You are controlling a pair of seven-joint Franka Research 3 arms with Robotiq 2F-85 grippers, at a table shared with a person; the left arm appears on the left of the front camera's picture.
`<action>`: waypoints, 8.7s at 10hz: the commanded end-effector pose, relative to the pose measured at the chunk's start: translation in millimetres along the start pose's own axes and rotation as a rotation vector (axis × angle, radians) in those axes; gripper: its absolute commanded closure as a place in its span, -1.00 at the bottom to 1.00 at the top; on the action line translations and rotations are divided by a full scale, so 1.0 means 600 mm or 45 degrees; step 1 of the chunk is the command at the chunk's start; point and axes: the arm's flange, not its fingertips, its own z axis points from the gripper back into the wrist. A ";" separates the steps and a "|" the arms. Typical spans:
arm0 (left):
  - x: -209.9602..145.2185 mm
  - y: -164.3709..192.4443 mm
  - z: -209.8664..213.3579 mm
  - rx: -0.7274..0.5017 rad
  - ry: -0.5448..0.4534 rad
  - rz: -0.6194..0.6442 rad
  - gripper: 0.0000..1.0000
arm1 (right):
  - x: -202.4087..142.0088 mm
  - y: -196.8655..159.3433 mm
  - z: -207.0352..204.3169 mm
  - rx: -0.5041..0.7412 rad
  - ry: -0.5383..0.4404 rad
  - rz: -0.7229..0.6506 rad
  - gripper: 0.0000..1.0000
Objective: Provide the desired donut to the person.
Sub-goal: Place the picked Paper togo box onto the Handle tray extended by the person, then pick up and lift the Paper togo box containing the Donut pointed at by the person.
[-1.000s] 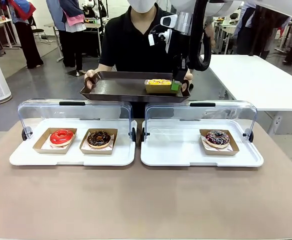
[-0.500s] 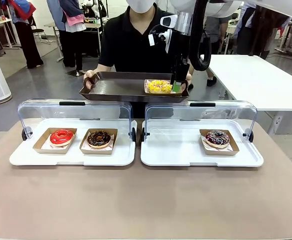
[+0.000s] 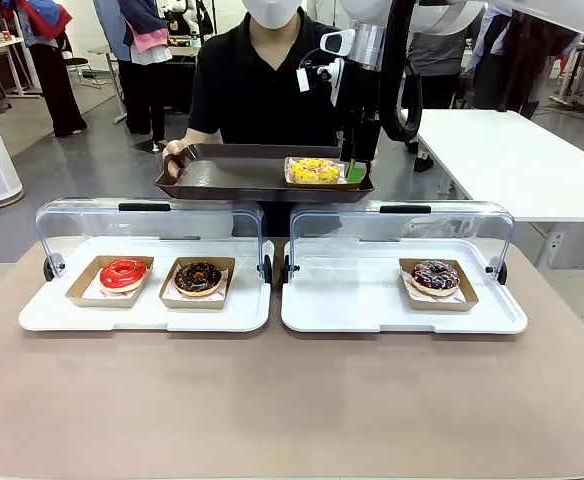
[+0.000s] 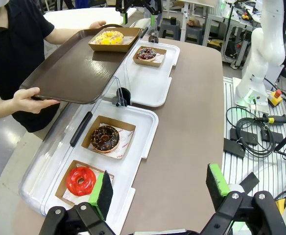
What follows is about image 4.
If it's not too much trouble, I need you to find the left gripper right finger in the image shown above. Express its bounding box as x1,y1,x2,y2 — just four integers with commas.
199,163,286,235

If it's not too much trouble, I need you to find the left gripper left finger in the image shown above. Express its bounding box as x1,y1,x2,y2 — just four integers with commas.
39,170,117,235

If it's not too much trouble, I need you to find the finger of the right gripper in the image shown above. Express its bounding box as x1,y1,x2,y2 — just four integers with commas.
143,0,163,21
115,0,134,25

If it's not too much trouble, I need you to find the yellow glazed sprinkle donut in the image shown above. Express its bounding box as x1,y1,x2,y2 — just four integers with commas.
95,30,124,46

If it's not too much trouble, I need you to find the kraft box of yellow donut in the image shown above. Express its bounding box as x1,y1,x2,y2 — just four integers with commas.
88,27,142,53

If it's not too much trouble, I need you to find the chocolate donut with nut crumbs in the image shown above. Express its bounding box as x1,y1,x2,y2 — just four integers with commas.
91,125,120,154

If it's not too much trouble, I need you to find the kraft box of nut donut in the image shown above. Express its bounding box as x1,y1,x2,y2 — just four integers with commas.
81,115,136,160

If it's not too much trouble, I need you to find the brown plastic serving tray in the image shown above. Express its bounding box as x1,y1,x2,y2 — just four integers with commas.
19,23,149,105

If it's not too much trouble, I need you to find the person's left forearm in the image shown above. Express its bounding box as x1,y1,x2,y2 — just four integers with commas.
44,23,92,45

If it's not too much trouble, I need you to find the red glazed donut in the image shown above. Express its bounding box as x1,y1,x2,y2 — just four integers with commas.
66,166,97,196

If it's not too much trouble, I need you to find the printed liner under red donut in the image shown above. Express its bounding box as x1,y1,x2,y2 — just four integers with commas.
64,171,114,205

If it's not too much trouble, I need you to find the kraft box of red donut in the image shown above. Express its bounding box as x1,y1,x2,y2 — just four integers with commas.
55,160,115,206

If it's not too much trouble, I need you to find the dark donut with coloured sprinkles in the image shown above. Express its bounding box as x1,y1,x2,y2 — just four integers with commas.
137,47,157,62

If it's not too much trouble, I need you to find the printed liner under sprinkle donut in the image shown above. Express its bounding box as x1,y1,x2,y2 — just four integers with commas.
155,52,166,65

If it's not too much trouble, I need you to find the kraft box of sprinkle donut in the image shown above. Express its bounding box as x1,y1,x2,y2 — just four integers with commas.
132,46,167,69

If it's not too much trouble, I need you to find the white tray with sprinkle donut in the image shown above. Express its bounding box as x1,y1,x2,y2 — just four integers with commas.
115,39,181,108

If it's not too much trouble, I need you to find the white tray with red donut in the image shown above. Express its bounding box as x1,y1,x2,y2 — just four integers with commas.
39,101,160,235

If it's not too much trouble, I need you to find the person in black shirt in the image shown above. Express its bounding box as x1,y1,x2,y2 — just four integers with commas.
0,0,60,133

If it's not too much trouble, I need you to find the person's left hand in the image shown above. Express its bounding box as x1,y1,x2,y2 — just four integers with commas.
89,21,107,29

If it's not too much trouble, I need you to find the person's right hand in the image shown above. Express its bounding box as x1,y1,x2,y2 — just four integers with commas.
13,87,60,114

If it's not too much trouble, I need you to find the grey stool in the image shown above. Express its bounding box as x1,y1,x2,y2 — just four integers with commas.
159,18,181,40
184,24,204,45

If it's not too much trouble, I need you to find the white table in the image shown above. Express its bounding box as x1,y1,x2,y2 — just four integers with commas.
43,7,137,30

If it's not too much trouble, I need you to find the black flat block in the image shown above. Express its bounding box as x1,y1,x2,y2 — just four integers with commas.
223,138,246,160
260,128,283,144
230,127,258,145

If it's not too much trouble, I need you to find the black handheld enabling device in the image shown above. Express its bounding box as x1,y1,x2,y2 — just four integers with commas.
254,114,286,124

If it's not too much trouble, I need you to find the yellow emergency stop box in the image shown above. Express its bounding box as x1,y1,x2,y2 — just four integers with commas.
267,90,283,106

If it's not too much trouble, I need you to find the metal frame workbench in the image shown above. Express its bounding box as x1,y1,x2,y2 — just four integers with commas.
204,0,256,62

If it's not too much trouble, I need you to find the coiled black cable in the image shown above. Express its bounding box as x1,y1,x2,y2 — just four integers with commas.
225,106,276,160

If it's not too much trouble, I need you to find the aluminium base plate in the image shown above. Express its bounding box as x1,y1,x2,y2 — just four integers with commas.
222,76,286,187

